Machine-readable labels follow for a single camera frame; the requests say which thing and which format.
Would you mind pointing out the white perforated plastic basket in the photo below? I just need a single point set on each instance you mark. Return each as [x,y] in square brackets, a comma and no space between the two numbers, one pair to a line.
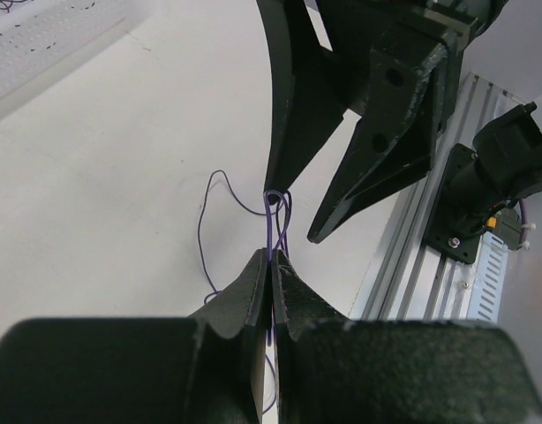
[37,35]

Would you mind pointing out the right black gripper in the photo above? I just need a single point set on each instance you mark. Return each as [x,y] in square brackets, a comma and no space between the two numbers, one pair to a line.
[394,63]

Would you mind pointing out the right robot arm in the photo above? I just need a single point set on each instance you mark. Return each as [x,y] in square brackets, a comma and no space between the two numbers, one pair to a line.
[502,166]

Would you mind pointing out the white slotted cable duct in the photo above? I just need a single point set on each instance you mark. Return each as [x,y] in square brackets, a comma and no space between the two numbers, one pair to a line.
[485,302]

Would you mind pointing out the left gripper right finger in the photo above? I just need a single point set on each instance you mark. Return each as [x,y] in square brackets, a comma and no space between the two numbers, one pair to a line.
[331,369]

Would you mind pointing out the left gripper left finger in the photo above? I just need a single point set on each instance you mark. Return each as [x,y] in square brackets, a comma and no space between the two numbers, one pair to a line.
[207,367]

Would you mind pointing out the aluminium mounting rail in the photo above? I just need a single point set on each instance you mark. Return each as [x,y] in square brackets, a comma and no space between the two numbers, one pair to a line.
[408,280]

